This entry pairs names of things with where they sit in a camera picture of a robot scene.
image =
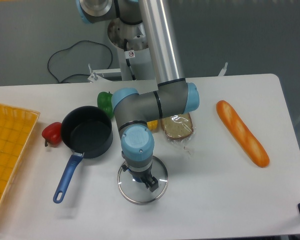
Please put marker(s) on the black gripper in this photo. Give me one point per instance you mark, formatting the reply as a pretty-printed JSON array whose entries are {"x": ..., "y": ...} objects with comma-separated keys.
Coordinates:
[{"x": 143, "y": 176}]

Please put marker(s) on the glass lid with blue knob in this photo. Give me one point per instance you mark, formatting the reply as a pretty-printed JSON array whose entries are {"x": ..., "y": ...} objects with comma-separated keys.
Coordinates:
[{"x": 136, "y": 192}]

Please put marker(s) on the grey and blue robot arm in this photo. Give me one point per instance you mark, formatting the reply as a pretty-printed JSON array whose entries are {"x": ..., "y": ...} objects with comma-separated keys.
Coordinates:
[{"x": 143, "y": 33}]

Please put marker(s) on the yellow bell pepper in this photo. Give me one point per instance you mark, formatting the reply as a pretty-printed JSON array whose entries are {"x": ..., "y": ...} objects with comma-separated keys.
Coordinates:
[{"x": 152, "y": 125}]

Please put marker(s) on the wrapped bread slice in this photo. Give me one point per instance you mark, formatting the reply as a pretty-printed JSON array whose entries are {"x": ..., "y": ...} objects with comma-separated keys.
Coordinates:
[{"x": 179, "y": 131}]

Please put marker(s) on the green bell pepper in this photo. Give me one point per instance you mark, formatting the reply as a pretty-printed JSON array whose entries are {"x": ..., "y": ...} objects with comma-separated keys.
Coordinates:
[{"x": 104, "y": 102}]

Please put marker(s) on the orange baguette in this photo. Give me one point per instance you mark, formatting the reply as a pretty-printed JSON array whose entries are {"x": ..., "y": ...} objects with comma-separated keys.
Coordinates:
[{"x": 241, "y": 133}]

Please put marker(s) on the red bell pepper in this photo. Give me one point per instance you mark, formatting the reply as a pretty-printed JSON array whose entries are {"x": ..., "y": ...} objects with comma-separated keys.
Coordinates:
[{"x": 52, "y": 134}]

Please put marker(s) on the yellow wicker basket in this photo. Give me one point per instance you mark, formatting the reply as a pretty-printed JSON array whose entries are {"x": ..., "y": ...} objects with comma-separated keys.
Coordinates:
[{"x": 16, "y": 127}]

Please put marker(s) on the dark saucepan with blue handle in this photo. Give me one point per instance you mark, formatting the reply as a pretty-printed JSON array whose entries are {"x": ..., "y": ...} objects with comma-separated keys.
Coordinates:
[{"x": 87, "y": 132}]

